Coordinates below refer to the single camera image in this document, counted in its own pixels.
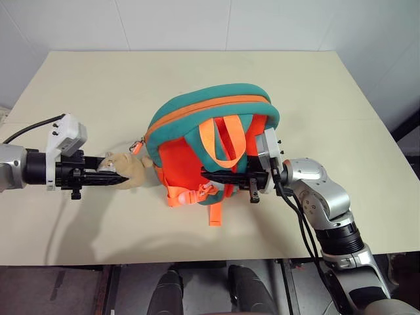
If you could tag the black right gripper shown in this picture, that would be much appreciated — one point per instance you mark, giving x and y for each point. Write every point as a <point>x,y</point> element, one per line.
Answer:
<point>259,178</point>

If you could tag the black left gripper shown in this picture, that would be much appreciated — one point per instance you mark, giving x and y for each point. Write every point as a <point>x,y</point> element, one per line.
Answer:
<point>69,172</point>

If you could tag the teal and orange backpack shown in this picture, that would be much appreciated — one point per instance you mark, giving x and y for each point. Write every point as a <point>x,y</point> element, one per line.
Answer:
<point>213,108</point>

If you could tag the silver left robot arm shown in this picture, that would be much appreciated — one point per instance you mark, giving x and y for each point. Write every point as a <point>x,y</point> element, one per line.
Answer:
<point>13,164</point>

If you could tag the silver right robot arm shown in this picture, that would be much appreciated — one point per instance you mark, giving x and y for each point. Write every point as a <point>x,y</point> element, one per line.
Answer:
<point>315,177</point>

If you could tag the dark rounded shape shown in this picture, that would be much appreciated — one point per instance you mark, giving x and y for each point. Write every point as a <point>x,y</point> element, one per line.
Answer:
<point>169,292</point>
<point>249,292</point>

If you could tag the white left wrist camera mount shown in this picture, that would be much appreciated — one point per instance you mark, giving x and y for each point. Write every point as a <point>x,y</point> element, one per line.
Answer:
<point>67,131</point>

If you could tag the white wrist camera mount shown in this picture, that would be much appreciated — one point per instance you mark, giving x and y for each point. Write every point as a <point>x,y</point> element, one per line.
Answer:
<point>272,146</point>
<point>67,131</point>

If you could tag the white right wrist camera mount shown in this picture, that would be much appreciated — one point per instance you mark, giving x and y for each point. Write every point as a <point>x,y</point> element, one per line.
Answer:
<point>272,146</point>

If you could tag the black table frame rail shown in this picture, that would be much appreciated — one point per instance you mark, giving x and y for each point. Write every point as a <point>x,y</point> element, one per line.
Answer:
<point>106,288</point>
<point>287,288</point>

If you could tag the black metal frame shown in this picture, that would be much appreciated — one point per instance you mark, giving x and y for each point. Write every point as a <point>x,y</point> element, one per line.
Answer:
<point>407,131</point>

